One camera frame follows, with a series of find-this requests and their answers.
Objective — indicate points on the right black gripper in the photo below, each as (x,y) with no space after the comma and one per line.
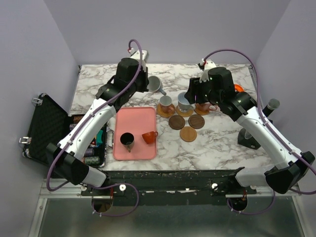
(193,91)

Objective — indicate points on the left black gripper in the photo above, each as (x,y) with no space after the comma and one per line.
(145,82)

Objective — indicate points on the light blue cup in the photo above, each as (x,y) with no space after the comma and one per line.
(183,103)

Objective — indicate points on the light wood coaster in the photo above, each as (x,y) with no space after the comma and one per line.
(188,134)
(200,112)

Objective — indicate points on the pink mug white inside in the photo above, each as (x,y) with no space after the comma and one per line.
(211,106)

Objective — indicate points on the woven rattan coaster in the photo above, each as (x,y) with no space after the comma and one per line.
(185,114)
(162,114)

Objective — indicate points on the dark wood coaster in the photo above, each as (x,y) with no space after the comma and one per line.
(176,122)
(196,121)

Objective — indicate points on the white cup brown handle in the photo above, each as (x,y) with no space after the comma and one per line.
(166,104)

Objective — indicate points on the small white cup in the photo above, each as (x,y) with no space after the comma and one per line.
(155,85)

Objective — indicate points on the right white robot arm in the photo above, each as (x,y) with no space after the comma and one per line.
(290,164)

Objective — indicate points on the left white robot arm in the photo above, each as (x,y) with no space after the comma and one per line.
(65,157)

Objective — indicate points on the orange red cup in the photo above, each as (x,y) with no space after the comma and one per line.
(150,137)

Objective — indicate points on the black cup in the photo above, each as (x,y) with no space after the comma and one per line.
(127,140)

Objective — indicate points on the pink plastic tray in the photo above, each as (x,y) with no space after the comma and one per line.
(136,121)

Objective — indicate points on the black microphone stand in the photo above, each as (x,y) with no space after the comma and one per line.
(247,140)

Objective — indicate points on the black grey microphone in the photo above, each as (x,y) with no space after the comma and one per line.
(272,105)

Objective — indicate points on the black poker chip case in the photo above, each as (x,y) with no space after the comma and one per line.
(50,123)

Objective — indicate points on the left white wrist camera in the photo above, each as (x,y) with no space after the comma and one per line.
(139,56)

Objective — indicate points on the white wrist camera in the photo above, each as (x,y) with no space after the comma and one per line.
(205,66)
(139,56)

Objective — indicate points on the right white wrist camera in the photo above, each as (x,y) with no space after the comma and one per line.
(205,66)

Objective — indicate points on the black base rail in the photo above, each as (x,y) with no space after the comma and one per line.
(167,188)

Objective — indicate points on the aluminium rail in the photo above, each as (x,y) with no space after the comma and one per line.
(67,191)

